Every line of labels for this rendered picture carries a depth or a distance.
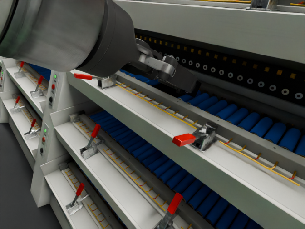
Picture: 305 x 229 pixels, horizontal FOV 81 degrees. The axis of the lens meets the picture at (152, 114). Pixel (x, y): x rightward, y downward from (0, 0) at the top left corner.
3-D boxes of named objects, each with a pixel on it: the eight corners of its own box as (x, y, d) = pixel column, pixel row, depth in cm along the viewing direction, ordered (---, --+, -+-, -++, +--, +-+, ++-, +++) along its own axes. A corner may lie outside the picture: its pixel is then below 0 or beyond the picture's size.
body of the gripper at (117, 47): (120, -13, 14) (178, 40, 21) (72, -13, 19) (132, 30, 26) (88, 79, 15) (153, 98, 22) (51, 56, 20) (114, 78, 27)
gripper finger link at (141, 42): (133, 37, 21) (139, 38, 20) (187, 70, 29) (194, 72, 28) (120, 68, 22) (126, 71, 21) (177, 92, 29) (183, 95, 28)
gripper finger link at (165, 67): (121, 37, 20) (148, 42, 16) (154, 56, 23) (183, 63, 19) (113, 58, 20) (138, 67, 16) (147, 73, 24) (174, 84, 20)
